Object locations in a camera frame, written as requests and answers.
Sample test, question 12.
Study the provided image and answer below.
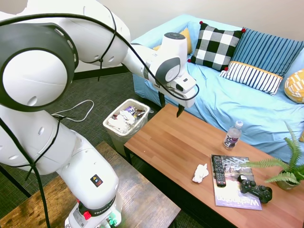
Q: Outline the crumpled white paper trash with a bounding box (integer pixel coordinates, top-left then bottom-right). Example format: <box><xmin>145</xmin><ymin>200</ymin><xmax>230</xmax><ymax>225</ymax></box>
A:
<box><xmin>108</xmin><ymin>110</ymin><xmax>136</xmax><ymax>134</ymax></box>

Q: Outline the white plastic trash bin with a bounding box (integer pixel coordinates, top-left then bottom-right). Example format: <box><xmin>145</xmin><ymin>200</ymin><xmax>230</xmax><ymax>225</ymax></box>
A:
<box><xmin>102</xmin><ymin>98</ymin><xmax>152</xmax><ymax>155</ymax></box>

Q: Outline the black TV remote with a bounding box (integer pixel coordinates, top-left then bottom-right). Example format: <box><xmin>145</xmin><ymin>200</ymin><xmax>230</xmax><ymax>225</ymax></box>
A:
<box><xmin>211</xmin><ymin>155</ymin><xmax>228</xmax><ymax>188</ymax></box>

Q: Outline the white floor cable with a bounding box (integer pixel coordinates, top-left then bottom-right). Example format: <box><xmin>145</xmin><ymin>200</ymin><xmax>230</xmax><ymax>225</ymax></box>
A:
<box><xmin>51</xmin><ymin>99</ymin><xmax>95</xmax><ymax>123</ymax></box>

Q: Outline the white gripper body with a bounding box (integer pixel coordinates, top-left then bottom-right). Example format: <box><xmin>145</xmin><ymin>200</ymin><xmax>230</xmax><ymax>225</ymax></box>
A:
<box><xmin>156</xmin><ymin>86</ymin><xmax>197</xmax><ymax>109</ymax></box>

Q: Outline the white tissue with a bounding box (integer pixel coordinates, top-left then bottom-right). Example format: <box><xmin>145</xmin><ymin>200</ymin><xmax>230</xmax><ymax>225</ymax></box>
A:
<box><xmin>191</xmin><ymin>163</ymin><xmax>210</xmax><ymax>184</ymax></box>

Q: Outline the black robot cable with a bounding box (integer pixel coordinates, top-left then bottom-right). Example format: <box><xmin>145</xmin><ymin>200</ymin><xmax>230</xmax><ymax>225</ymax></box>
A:
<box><xmin>0</xmin><ymin>13</ymin><xmax>200</xmax><ymax>228</ymax></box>

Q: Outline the green fern in pot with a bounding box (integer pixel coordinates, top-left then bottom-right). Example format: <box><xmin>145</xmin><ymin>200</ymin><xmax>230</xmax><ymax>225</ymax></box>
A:
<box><xmin>239</xmin><ymin>121</ymin><xmax>304</xmax><ymax>191</ymax></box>

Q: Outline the black game controller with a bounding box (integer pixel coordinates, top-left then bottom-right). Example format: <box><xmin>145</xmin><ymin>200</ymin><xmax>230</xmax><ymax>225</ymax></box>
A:
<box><xmin>237</xmin><ymin>174</ymin><xmax>274</xmax><ymax>204</ymax></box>

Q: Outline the black white checkered pillow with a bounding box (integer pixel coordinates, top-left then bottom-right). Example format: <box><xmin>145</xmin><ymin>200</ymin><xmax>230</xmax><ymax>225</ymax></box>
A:
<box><xmin>187</xmin><ymin>20</ymin><xmax>247</xmax><ymax>72</ymax></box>

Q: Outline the Washington magazine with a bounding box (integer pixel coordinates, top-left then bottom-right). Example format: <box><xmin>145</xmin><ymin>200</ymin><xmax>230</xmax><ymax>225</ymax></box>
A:
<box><xmin>210</xmin><ymin>154</ymin><xmax>263</xmax><ymax>211</ymax></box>

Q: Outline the light blue covered sofa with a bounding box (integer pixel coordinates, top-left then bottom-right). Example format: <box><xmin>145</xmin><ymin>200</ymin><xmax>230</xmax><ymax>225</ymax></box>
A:
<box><xmin>130</xmin><ymin>14</ymin><xmax>304</xmax><ymax>165</ymax></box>

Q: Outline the yellow white patterned bolster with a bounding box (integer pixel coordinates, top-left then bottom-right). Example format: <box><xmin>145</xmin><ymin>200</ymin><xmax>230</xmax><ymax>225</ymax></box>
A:
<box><xmin>284</xmin><ymin>68</ymin><xmax>304</xmax><ymax>105</ymax></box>

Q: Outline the white navy striped pillow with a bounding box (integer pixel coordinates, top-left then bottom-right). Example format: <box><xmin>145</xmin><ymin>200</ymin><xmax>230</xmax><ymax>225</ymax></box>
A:
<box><xmin>218</xmin><ymin>60</ymin><xmax>284</xmax><ymax>96</ymax></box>

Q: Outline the wooden coffee table black frame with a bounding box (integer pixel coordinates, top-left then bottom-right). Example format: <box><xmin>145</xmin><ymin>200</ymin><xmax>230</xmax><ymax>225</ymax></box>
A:
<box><xmin>123</xmin><ymin>103</ymin><xmax>304</xmax><ymax>228</ymax></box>

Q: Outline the rustic dark wood table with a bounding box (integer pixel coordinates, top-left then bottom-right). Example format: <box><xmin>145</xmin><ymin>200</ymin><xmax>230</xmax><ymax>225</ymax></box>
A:
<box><xmin>0</xmin><ymin>141</ymin><xmax>182</xmax><ymax>228</ymax></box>

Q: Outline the blue striped pillow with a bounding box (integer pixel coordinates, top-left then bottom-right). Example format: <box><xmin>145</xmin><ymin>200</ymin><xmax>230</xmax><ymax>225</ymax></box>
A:
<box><xmin>229</xmin><ymin>28</ymin><xmax>304</xmax><ymax>78</ymax></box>

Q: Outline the brown candy wrapper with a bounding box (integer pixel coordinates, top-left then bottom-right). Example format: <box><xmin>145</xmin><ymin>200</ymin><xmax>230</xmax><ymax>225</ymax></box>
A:
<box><xmin>133</xmin><ymin>108</ymin><xmax>146</xmax><ymax>119</ymax></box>

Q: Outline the clear plastic drink bottle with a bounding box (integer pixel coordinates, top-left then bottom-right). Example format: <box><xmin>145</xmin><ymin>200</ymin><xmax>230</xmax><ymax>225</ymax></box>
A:
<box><xmin>222</xmin><ymin>119</ymin><xmax>244</xmax><ymax>151</ymax></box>

